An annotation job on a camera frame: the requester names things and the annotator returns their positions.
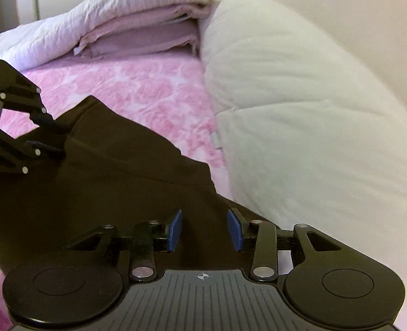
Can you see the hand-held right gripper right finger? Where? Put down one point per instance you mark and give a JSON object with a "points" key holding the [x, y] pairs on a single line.
{"points": [[234, 229]]}

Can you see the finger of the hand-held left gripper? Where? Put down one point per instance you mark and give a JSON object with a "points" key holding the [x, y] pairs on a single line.
{"points": [[34, 105], [15, 153]]}

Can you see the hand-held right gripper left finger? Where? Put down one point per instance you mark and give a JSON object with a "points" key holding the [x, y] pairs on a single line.
{"points": [[174, 231]]}

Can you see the dark brown garment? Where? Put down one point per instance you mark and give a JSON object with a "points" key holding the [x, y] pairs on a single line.
{"points": [[120, 179]]}

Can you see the white striped blanket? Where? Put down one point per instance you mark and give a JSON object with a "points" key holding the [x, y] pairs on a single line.
{"points": [[96, 17]]}

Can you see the pink floral bedsheet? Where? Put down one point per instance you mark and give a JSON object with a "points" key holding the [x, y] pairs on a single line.
{"points": [[148, 93]]}

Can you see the cream quilted duvet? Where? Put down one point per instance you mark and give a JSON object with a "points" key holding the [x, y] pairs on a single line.
{"points": [[310, 127]]}

